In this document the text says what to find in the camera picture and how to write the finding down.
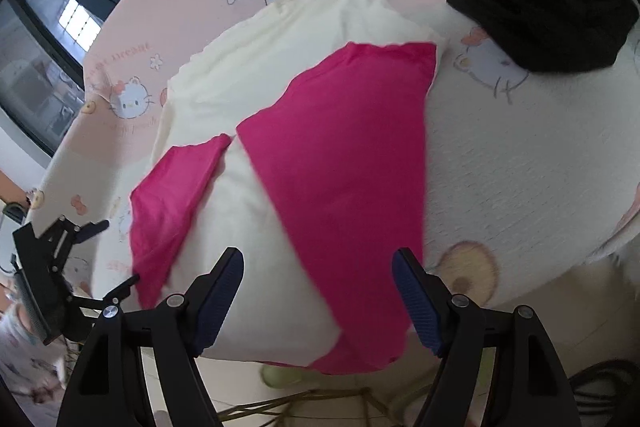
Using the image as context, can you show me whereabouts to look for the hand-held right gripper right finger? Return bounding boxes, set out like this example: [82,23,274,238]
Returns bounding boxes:
[392,248,583,427]

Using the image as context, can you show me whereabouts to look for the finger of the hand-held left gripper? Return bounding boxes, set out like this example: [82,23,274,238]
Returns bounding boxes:
[72,219,111,244]
[75,273,141,309]

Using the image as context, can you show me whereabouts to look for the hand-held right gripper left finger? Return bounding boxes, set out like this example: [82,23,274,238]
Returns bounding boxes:
[56,248,244,427]

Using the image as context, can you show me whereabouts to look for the cream and magenta garment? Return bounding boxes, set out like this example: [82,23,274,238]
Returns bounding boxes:
[129,0,448,375]

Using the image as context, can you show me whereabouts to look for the person's left forearm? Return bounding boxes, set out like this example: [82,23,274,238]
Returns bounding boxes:
[0,171,32,210]

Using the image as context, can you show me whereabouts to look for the light green slipper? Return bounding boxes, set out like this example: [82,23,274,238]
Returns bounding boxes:
[260,363,303,389]

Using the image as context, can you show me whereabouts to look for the window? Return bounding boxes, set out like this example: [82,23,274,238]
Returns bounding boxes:
[0,0,103,155]

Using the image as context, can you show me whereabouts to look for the pink cat printed blanket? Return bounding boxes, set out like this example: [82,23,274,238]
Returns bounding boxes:
[25,0,640,358]

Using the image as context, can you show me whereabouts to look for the gold wire table frame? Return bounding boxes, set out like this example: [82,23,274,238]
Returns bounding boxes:
[220,382,406,427]

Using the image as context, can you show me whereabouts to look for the black cables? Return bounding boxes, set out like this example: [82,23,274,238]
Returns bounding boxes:
[567,357,640,427]

